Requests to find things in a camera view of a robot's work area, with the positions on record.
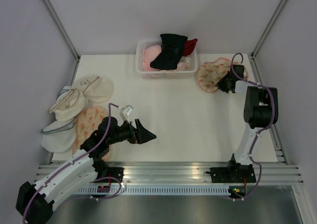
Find cream laundry bag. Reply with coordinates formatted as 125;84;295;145
49;75;114;121

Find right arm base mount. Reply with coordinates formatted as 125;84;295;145
206;165;257;183

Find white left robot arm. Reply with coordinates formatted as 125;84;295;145
16;116;156;224

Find pink bra in basket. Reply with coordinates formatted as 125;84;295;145
142;45;161;72

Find aluminium front rail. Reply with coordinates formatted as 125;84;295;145
34;161;304;185

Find red garment in basket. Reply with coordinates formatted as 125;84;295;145
183;38;198;56

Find left frame post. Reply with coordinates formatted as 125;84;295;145
41;0;80;62

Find white laundry bag blue trim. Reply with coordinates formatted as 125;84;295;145
41;85;76;153

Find white plastic basket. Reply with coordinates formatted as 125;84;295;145
134;38;198;79

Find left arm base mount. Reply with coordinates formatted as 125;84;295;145
98;167;124;183

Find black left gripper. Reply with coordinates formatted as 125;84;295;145
107;118;156;145

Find black bra in basket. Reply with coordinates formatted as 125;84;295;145
150;33;188;70

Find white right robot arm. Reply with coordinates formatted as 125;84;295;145
217;64;278;182

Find right frame post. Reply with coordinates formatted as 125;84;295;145
250;0;289;59

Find frame post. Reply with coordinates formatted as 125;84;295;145
41;0;80;62
250;0;289;59

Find white slotted cable duct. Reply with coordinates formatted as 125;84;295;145
75;185;230;196

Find floral mesh laundry bag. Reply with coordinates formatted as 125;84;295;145
197;57;248;96

